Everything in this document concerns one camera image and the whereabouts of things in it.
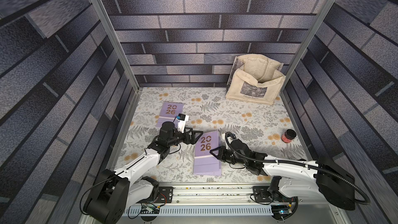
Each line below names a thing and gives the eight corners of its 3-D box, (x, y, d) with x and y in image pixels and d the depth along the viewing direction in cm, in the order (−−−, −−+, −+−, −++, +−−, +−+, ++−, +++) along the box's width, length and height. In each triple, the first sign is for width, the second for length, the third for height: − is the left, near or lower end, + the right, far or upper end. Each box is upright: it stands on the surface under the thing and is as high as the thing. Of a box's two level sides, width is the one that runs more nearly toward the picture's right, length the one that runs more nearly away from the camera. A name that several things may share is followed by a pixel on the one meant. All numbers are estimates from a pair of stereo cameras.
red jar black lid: (279, 141, 94) (285, 135, 87) (282, 134, 97) (287, 127, 91) (288, 145, 92) (295, 139, 86) (290, 137, 95) (296, 131, 89)
